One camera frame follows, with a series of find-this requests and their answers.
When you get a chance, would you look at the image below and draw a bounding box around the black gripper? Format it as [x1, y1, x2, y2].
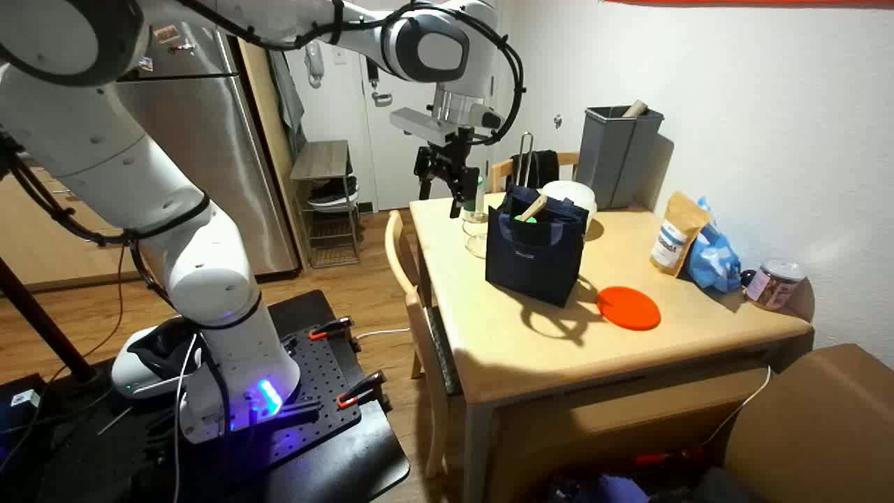
[410, 127, 486, 222]

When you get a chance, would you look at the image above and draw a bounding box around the wooden spatula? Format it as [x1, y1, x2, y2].
[514, 190, 554, 225]

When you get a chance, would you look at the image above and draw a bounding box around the navy blue tote bag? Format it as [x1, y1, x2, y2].
[484, 180, 593, 309]

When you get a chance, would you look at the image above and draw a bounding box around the blue plastic bag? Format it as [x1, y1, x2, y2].
[684, 196, 746, 296]

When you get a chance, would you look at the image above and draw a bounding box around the green-capped clear bottle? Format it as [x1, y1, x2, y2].
[473, 161, 494, 222]

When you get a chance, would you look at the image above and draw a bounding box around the wooden slat-back chair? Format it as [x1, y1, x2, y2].
[382, 207, 459, 478]

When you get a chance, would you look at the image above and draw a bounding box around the white round bowl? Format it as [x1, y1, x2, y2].
[540, 177, 600, 222]

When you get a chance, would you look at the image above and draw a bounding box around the small wooden shelf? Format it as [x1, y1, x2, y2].
[289, 137, 366, 272]

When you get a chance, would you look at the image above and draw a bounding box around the tall grey bin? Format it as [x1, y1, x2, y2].
[575, 101, 667, 211]

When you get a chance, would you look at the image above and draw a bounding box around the orange black clamp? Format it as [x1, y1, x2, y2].
[306, 314, 364, 344]
[336, 369, 392, 414]

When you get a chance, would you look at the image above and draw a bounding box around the orange round lid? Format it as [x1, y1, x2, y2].
[596, 281, 665, 334]

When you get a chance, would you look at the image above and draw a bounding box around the brown paper pouch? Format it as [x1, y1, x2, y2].
[649, 190, 713, 279]

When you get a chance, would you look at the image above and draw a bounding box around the stainless steel refrigerator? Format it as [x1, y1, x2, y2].
[110, 17, 308, 281]

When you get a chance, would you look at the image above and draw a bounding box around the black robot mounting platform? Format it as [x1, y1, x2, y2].
[130, 286, 415, 503]

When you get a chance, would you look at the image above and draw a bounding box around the dark grey garment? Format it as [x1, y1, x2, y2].
[544, 465, 598, 503]

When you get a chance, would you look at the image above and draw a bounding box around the pink jar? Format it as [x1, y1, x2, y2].
[744, 257, 810, 312]

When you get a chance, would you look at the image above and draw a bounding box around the blue purple cloth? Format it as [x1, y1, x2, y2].
[593, 471, 656, 503]

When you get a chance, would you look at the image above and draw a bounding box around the white black floor device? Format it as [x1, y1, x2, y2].
[110, 314, 208, 401]

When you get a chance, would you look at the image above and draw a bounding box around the wooden cabinet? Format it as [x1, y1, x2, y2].
[0, 164, 148, 289]

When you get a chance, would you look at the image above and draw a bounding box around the small white box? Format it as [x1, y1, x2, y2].
[8, 384, 44, 414]

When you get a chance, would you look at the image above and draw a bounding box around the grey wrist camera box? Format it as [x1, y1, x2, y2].
[389, 102, 459, 148]

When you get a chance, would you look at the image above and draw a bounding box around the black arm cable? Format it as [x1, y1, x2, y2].
[180, 0, 528, 148]

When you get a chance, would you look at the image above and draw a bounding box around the white wall intercom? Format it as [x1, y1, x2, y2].
[306, 38, 329, 91]

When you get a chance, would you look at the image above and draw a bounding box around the white power cable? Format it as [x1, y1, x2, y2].
[701, 363, 778, 456]

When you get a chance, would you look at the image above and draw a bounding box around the black camera tripod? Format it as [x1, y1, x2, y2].
[0, 257, 96, 384]

